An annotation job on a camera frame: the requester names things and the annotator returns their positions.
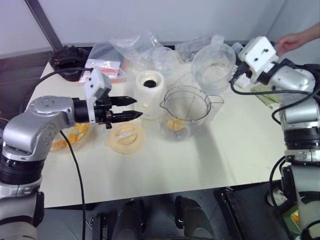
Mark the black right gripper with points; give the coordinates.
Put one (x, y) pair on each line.
(242, 70)

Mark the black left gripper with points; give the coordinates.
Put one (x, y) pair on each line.
(102, 113)

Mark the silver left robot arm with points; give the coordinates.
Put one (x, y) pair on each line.
(30, 130)

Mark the person's bare forearm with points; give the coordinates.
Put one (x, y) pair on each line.
(312, 32)

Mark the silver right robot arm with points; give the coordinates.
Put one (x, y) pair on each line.
(297, 110)

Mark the white blender base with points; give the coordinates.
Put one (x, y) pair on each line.
(150, 95)

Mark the cream blender lid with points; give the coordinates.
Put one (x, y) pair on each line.
(126, 137)

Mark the orange segments in jar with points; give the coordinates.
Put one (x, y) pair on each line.
(175, 124)

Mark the clear bowl of orange segments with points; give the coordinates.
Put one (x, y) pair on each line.
(72, 137)

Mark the clear blender jar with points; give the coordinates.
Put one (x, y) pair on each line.
(186, 112)

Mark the person's bare hand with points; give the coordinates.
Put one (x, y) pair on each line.
(291, 42)

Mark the small white box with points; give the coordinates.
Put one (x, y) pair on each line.
(243, 82)

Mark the clear plastic measuring jug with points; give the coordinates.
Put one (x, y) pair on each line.
(213, 68)

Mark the green paper packet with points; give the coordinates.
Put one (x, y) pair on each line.
(266, 98)

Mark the zip bag with red label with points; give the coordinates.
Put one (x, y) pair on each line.
(105, 63)

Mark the clear bag with dark parts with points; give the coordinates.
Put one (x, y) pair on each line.
(190, 48)

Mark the crumpled clear plastic bag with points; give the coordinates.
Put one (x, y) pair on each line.
(136, 47)

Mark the clear round plastic container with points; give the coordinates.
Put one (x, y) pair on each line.
(163, 58)

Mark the dark rounded shape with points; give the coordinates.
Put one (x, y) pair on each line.
(192, 217)

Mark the green tray with orange pieces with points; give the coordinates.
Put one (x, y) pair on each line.
(293, 218)

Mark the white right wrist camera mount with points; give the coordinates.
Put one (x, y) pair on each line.
(260, 53)

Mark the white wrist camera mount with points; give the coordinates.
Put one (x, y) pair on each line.
(96, 83)
(260, 53)

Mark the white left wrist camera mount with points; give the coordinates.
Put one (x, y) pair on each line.
(96, 83)

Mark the dark wall post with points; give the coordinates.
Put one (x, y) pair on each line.
(42, 20)

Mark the black metal frame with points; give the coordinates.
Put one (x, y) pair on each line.
(240, 212)

